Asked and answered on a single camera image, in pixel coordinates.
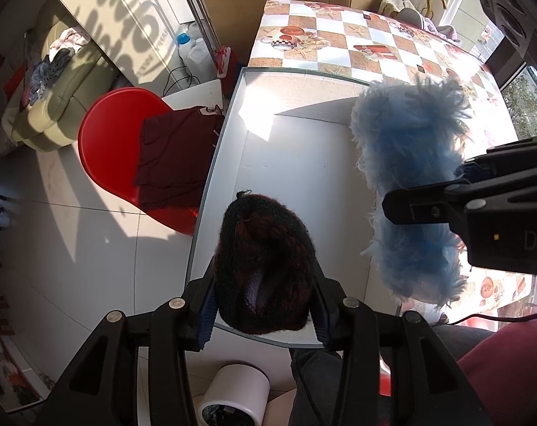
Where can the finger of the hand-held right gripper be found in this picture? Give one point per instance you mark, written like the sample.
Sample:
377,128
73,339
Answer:
414,208
512,155

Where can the maroon garment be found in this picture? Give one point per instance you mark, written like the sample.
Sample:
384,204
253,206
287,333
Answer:
175,159

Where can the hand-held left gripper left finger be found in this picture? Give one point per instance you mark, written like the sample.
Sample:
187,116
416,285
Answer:
206,319

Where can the white cabinet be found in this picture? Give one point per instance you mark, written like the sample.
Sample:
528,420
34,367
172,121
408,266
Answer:
131,22

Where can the checkered printed tablecloth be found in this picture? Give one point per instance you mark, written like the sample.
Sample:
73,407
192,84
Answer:
361,49

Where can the translucent plastic jug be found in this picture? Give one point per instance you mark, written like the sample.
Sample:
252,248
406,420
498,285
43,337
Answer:
201,55

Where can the person's maroon top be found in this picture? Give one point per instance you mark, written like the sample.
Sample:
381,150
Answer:
512,364

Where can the pink white garment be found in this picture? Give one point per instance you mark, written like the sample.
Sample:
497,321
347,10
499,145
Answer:
71,37

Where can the large white cardboard box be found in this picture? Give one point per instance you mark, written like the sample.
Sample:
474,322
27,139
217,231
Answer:
304,164

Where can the dark blue garment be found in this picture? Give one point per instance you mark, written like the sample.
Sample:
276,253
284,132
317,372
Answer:
46,73

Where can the blue feather duster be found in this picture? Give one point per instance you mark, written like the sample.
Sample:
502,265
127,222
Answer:
406,133

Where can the bottle with blue cap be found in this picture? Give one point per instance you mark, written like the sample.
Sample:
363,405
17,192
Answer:
185,44

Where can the red plastic chair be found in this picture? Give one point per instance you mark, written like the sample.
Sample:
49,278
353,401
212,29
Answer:
113,133

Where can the small white side table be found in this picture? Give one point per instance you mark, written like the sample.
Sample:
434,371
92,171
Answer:
193,92

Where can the beige leather sofa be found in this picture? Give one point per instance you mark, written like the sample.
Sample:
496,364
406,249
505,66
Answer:
64,115

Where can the white cylindrical container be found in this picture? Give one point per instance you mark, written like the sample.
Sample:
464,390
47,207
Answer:
237,390

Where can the black maroon knit hat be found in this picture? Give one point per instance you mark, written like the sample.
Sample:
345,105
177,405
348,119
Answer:
259,248

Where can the white bag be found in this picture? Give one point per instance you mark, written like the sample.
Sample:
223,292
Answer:
392,5

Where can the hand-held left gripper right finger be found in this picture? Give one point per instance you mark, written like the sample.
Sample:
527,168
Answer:
320,319

